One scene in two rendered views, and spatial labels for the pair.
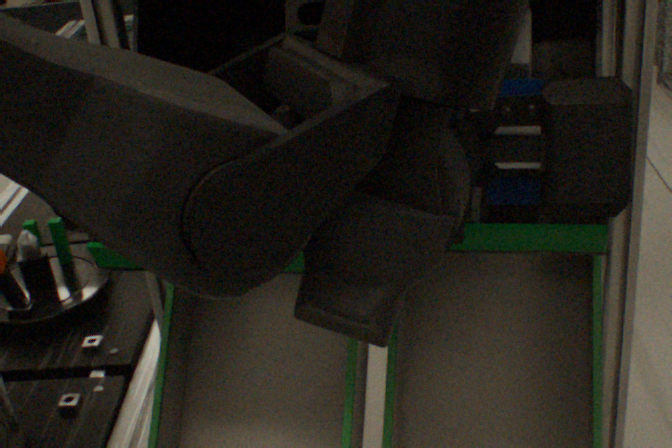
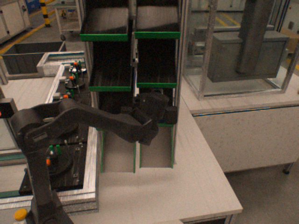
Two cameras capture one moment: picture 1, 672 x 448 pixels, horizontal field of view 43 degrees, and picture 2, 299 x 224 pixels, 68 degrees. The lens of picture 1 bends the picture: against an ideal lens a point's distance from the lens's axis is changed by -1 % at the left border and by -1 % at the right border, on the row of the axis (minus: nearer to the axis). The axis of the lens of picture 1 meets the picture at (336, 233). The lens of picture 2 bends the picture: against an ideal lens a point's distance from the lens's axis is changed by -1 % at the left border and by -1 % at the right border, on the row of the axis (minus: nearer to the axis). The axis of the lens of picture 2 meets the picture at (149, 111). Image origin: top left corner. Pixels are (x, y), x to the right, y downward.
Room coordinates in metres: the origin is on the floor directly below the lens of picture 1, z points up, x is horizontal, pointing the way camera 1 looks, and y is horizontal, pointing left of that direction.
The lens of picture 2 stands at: (-0.22, 0.10, 1.70)
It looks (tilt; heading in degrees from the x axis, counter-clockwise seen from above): 34 degrees down; 346
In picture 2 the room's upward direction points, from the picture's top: straight up
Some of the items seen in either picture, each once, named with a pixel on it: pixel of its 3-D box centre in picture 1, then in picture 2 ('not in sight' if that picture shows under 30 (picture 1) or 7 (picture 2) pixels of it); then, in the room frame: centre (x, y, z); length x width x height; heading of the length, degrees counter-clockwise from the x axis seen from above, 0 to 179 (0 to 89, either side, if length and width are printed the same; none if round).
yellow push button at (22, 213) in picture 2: not in sight; (20, 214); (0.31, 0.43, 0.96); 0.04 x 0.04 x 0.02
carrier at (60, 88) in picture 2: not in sight; (74, 80); (1.26, 0.27, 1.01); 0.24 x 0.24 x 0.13; 85
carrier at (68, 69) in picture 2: not in sight; (77, 66); (1.50, 0.25, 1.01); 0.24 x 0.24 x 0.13; 85
